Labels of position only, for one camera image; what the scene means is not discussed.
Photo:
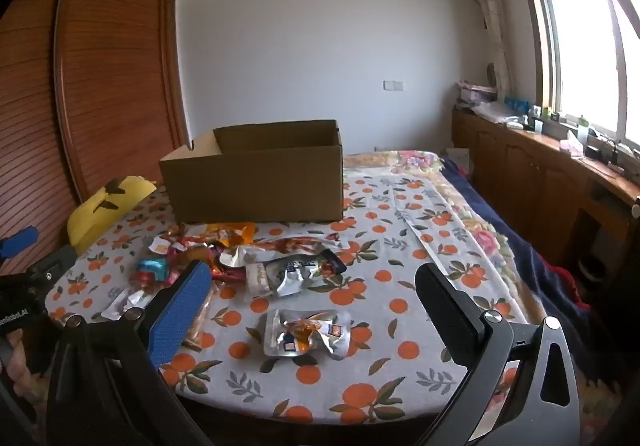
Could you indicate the clear white snack packet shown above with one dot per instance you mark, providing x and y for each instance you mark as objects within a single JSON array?
[{"x": 120, "y": 303}]

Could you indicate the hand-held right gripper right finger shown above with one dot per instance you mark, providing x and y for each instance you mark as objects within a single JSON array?
[{"x": 445, "y": 311}]

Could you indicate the wooden low cabinet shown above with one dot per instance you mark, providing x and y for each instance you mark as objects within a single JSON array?
[{"x": 525, "y": 176}]

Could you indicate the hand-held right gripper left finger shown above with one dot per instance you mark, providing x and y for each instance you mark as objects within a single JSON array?
[{"x": 175, "y": 321}]

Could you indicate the white red foil snack packet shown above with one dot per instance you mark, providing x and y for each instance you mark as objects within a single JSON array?
[{"x": 295, "y": 244}]

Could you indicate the silver packet with orange label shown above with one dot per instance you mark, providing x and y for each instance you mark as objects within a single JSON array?
[{"x": 305, "y": 336}]

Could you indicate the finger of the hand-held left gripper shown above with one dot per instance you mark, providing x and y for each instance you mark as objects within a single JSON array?
[{"x": 17, "y": 242}]

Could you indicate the floral quilt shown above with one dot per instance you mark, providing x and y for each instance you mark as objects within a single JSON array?
[{"x": 450, "y": 196}]

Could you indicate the small white snack packet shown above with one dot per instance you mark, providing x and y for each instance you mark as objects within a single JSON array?
[{"x": 161, "y": 244}]

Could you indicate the white wall socket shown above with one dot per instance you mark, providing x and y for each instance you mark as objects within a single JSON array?
[{"x": 393, "y": 86}]

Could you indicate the yellow plush pillow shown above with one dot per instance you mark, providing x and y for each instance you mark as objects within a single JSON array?
[{"x": 90, "y": 226}]

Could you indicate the silver black snack packet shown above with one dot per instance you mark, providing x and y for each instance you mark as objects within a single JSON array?
[{"x": 295, "y": 276}]

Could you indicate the orange fruit print sheet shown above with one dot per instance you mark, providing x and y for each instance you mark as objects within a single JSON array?
[{"x": 390, "y": 326}]

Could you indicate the pink white paper stack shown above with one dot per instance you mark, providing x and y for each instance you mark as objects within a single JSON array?
[{"x": 475, "y": 94}]

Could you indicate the wooden louvered wardrobe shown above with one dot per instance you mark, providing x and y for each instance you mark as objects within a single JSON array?
[{"x": 110, "y": 76}]

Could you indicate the person's left hand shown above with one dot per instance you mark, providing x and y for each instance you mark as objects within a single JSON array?
[{"x": 17, "y": 371}]

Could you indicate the orange foil snack packet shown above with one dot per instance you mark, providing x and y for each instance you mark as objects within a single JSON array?
[{"x": 232, "y": 231}]

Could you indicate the tissue pack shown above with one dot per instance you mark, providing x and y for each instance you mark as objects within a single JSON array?
[{"x": 571, "y": 144}]

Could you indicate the brown cardboard box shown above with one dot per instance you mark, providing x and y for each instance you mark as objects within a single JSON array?
[{"x": 250, "y": 191}]

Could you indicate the teal candy wrapper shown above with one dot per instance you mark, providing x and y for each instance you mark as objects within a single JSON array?
[{"x": 152, "y": 268}]

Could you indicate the pale gathered curtain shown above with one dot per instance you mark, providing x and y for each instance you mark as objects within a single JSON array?
[{"x": 487, "y": 6}]

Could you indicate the beige biscuit packet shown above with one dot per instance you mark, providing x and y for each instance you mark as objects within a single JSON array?
[{"x": 200, "y": 321}]

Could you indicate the dark blue blanket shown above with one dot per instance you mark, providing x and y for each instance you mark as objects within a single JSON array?
[{"x": 540, "y": 271}]

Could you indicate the wood-framed window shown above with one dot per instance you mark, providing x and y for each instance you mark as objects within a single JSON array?
[{"x": 580, "y": 36}]

